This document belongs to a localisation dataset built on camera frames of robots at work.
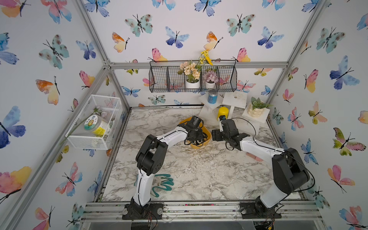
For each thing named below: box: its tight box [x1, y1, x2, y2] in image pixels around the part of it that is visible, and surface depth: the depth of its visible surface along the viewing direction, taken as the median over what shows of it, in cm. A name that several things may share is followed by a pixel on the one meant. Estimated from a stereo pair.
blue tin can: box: [207, 91, 219, 104], surface depth 101 cm
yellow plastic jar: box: [217, 106, 230, 122], surface depth 106 cm
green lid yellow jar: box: [83, 114, 110, 138], surface depth 66 cm
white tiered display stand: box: [197, 91, 271, 136], surface depth 98 cm
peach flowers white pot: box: [177, 61, 202, 89], surface depth 85 cm
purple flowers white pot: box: [203, 69, 219, 89], surface depth 92 cm
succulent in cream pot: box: [247, 96, 274, 118], surface depth 91 cm
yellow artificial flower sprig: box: [199, 50, 214, 66], surface depth 85 cm
